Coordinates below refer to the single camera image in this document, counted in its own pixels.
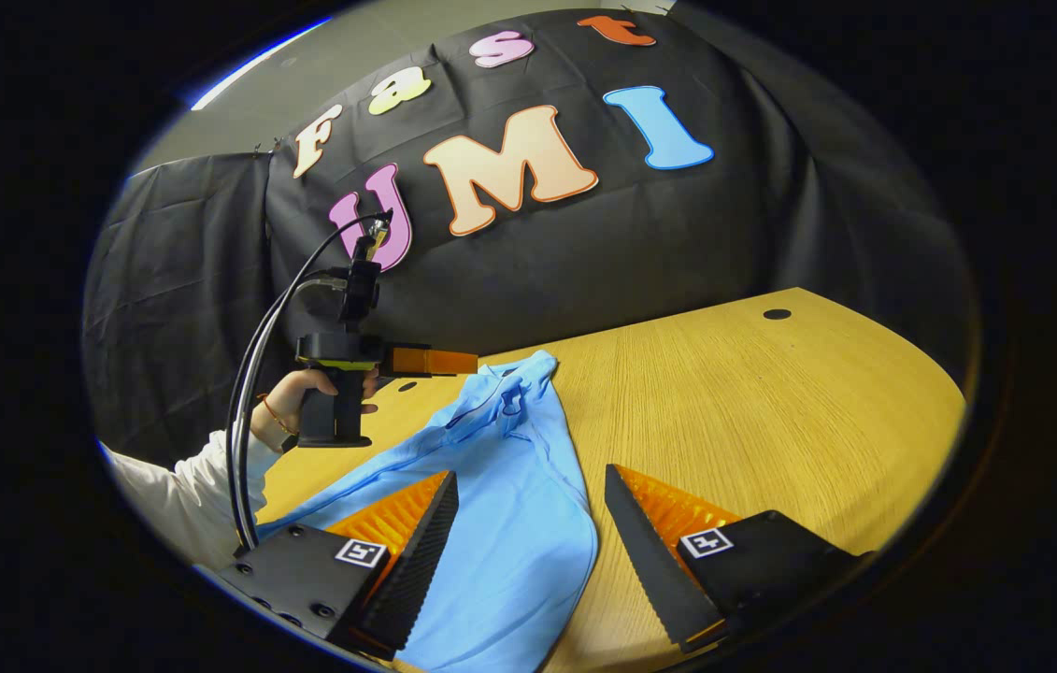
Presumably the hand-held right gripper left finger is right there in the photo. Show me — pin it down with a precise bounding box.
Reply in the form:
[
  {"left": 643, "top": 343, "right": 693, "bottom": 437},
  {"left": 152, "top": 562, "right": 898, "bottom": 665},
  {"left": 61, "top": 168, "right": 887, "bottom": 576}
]
[{"left": 215, "top": 470, "right": 460, "bottom": 660}]

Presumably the black backdrop cloth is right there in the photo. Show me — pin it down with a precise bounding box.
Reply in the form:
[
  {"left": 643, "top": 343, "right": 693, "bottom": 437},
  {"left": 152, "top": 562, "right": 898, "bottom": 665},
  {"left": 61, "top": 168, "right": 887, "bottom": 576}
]
[{"left": 84, "top": 9, "right": 973, "bottom": 468}]

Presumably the orange wrist bracelet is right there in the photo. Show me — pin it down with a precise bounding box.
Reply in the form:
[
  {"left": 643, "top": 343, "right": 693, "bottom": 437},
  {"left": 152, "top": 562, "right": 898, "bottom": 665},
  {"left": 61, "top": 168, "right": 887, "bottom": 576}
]
[{"left": 257, "top": 393, "right": 300, "bottom": 438}]

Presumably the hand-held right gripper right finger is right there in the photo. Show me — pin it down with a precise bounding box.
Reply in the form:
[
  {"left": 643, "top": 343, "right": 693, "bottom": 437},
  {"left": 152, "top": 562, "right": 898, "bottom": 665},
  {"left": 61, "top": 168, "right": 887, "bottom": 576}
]
[{"left": 605, "top": 463, "right": 875, "bottom": 655}]

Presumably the light blue T-shirt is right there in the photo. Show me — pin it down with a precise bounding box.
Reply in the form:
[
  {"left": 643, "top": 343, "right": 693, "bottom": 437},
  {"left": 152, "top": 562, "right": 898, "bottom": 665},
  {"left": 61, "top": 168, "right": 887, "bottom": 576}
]
[{"left": 257, "top": 351, "right": 599, "bottom": 673}]

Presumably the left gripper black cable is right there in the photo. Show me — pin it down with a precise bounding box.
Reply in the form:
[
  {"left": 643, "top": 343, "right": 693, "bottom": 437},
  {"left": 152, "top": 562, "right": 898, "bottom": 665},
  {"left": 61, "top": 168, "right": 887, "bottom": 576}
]
[{"left": 226, "top": 211, "right": 393, "bottom": 554}]

